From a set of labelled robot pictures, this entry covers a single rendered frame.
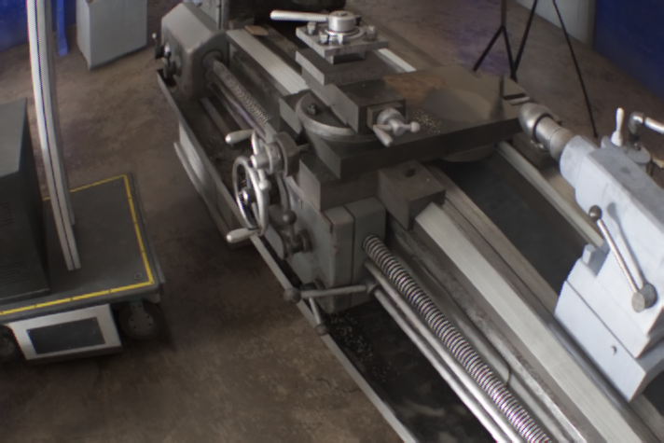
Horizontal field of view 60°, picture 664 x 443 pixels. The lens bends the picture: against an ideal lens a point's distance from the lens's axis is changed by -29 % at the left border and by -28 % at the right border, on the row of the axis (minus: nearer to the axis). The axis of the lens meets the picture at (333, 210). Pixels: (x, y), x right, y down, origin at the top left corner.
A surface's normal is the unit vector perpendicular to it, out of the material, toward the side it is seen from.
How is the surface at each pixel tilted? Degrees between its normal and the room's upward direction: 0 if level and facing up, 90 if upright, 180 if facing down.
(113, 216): 0
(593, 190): 85
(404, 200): 90
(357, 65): 0
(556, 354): 36
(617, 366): 90
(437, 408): 0
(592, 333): 90
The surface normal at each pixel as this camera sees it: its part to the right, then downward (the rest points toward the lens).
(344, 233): 0.46, 0.54
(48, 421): 0.02, -0.80
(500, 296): -0.51, -0.49
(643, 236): -0.88, 0.15
